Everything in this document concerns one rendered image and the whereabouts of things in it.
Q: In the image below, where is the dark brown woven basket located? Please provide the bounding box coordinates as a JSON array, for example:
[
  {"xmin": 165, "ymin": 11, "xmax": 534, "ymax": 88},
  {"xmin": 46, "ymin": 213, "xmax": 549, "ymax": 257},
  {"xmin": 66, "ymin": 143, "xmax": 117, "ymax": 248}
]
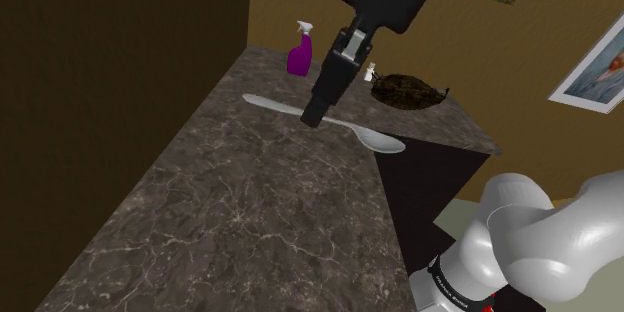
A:
[{"xmin": 370, "ymin": 73, "xmax": 450, "ymax": 112}]

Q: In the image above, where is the silver spoon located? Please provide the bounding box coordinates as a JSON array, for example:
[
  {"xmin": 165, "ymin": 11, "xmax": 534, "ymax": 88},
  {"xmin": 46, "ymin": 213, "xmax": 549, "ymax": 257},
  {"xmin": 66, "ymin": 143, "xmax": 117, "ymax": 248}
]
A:
[{"xmin": 242, "ymin": 92, "xmax": 407, "ymax": 155}]

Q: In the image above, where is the white framed wall picture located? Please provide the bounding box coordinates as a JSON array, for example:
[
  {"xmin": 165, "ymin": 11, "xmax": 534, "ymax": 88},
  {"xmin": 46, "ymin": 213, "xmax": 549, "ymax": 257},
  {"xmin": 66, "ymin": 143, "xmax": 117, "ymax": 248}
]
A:
[{"xmin": 547, "ymin": 10, "xmax": 624, "ymax": 116}]

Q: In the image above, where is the dark robot stand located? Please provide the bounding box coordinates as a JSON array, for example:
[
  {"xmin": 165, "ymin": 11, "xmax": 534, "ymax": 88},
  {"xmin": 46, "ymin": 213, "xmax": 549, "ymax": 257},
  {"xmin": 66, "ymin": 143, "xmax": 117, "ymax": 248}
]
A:
[{"xmin": 372, "ymin": 132, "xmax": 548, "ymax": 312}]

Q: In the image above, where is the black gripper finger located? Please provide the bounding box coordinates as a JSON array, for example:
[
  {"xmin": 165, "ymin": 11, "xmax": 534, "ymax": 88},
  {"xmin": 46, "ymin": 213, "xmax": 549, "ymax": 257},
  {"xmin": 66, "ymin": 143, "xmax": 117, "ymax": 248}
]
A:
[{"xmin": 299, "ymin": 13, "xmax": 380, "ymax": 130}]

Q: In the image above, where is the purple spray bottle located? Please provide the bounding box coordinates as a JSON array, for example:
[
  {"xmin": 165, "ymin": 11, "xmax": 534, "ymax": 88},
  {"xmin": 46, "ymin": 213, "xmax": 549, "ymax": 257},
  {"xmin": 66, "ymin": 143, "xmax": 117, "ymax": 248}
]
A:
[{"xmin": 286, "ymin": 20, "xmax": 315, "ymax": 78}]

